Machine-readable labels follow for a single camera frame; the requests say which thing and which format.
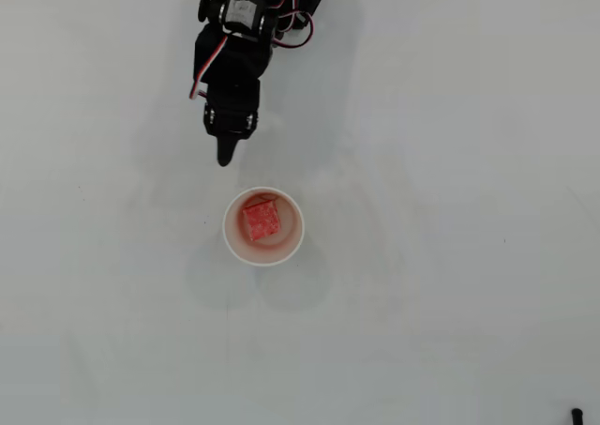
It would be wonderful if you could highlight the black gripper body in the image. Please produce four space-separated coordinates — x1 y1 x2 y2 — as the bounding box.
202 78 263 138

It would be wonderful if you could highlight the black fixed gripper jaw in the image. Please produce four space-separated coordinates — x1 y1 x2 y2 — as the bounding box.
213 132 243 168

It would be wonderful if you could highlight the red foam cube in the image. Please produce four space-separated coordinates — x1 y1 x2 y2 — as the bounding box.
241 199 283 243

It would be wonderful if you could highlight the tan paper cup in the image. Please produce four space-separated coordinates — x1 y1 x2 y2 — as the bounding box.
221 186 306 268

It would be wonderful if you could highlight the gripper servo cable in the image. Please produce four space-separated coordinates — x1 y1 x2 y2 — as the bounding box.
187 33 232 100

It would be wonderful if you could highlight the wrist servo cable loop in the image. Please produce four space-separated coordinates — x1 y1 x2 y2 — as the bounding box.
271 9 316 50

